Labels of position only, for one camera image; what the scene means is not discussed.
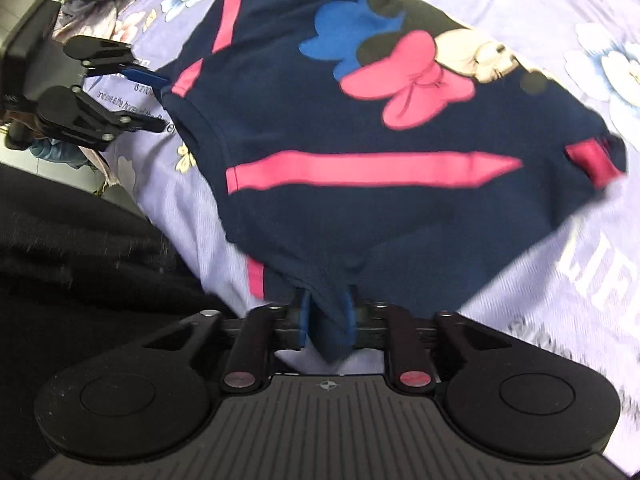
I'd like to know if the purple floral bed sheet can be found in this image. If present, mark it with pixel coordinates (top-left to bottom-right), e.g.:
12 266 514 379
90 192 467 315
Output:
50 0 640 477

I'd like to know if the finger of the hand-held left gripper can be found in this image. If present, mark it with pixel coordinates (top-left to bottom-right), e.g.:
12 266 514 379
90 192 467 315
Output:
37 86 169 152
64 35 172 88

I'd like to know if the navy cartoon print sweater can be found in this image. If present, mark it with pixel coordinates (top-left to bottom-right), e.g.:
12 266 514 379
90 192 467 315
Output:
161 0 630 365

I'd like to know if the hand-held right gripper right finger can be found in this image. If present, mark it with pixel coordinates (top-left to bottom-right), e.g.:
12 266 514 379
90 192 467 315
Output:
343 284 512 392

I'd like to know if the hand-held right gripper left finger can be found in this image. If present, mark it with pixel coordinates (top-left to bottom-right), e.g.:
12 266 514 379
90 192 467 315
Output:
142 294 315 392

